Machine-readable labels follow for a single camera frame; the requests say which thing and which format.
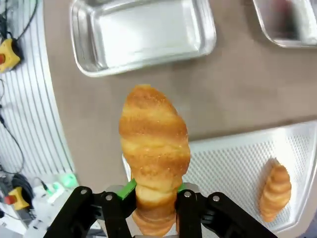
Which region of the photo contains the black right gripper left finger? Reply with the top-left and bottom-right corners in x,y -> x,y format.
48,178 -> 137,238

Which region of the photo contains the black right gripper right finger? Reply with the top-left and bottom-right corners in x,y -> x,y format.
175,182 -> 278,238

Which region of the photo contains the golden croissant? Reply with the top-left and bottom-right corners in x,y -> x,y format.
259,158 -> 292,223
118,84 -> 191,236

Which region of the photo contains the steel airtight container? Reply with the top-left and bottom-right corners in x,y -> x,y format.
252,0 -> 317,48
70,0 -> 217,77

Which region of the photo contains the green lit power device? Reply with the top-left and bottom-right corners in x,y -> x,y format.
44,173 -> 77,203

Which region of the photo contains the yellow emergency stop button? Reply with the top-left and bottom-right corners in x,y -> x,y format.
3,186 -> 30,211
0,38 -> 21,73

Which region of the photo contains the perforated metal baking tray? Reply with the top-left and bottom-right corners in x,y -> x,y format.
121,120 -> 317,236

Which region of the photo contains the black cable bundle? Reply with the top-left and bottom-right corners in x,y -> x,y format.
9,173 -> 34,196

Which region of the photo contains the ribbed aluminium base plate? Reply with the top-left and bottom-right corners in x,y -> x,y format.
0,0 -> 75,179

